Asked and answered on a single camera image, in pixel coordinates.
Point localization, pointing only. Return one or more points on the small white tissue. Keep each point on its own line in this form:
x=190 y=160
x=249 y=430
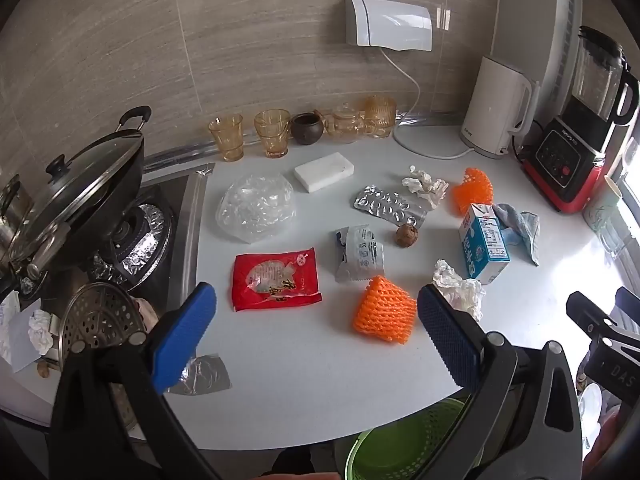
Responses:
x=425 y=185

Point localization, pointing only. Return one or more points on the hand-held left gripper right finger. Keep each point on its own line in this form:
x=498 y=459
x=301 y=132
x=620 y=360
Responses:
x=448 y=340

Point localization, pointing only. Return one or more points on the black burner grate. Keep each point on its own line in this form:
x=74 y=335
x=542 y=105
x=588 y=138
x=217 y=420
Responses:
x=131 y=232

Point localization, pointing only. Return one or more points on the white rectangular block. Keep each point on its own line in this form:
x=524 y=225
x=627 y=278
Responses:
x=325 y=172

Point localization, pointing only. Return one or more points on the blue and white milk carton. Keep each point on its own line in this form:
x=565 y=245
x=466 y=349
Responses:
x=482 y=242

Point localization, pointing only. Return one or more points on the black wok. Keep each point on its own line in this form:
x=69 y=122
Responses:
x=130 y=170

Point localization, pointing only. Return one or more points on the perforated steel steamer plate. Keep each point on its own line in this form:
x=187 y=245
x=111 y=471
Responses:
x=100 y=315

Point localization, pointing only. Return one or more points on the white electric kettle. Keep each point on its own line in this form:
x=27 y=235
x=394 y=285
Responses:
x=492 y=105

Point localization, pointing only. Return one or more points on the brown clay cup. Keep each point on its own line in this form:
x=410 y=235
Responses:
x=306 y=129

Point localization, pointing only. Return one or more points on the crumpled tissue ball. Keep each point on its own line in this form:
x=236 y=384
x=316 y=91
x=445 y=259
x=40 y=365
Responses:
x=41 y=332

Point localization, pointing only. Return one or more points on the glass wok lid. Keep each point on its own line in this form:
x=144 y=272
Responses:
x=75 y=190

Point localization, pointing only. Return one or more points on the red and black blender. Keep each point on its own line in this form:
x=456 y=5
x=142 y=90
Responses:
x=565 y=160

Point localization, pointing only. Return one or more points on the silver snack wrapper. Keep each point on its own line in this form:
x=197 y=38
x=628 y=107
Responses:
x=360 y=255

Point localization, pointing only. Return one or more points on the ribbed amber glass cup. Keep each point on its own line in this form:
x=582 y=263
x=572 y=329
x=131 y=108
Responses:
x=380 y=117

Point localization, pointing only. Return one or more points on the clear glass teapot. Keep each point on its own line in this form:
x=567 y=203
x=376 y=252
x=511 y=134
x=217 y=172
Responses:
x=346 y=124

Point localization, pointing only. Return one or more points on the white paper sheet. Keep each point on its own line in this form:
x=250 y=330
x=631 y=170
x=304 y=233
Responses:
x=15 y=335

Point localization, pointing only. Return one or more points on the brown round nut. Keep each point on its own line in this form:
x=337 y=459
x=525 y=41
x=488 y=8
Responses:
x=406 y=236

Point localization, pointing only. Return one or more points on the white mug with green print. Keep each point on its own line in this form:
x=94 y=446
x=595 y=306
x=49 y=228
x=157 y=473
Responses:
x=600 y=207

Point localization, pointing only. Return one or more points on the blue grey cloth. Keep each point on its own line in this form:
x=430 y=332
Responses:
x=522 y=227

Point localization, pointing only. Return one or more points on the clear plastic bag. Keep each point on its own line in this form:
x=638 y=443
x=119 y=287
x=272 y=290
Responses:
x=255 y=207

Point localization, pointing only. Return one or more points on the large orange foam net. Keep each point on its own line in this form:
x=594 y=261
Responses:
x=385 y=312

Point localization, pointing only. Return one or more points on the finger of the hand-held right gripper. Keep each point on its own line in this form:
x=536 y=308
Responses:
x=631 y=302
x=587 y=312

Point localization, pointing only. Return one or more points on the gas stove burner with foil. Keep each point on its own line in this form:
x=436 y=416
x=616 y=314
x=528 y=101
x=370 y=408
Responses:
x=140 y=255

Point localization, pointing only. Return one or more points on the small orange foam net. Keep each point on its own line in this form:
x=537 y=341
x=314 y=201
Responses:
x=472 y=190

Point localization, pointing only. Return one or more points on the crumpled foil piece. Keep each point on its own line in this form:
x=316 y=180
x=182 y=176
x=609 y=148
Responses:
x=202 y=375

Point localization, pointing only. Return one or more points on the stainless steel stove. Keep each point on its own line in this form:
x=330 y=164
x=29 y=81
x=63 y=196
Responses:
x=187 y=240

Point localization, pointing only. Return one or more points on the silver blister pack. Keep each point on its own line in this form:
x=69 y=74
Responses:
x=390 y=205

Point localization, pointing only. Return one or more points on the green plastic basket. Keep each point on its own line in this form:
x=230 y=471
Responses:
x=400 y=445

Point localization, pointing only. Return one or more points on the clear drinking glass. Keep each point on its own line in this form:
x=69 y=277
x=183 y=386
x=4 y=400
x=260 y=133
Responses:
x=616 y=242

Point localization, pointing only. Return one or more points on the steel pot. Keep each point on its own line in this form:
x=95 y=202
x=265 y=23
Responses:
x=12 y=210

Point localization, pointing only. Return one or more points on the plain amber drinking glass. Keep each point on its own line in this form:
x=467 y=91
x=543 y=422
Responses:
x=226 y=140
x=272 y=135

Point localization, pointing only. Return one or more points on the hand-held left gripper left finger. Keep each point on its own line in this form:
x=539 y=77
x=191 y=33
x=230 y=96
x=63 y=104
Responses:
x=184 y=337

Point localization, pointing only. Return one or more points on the red snack packet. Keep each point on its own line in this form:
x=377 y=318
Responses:
x=275 y=280

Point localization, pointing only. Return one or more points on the large white tissue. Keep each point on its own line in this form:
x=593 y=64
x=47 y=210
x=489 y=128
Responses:
x=462 y=292

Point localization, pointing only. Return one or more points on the white wall box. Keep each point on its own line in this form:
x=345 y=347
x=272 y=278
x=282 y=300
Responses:
x=390 y=22

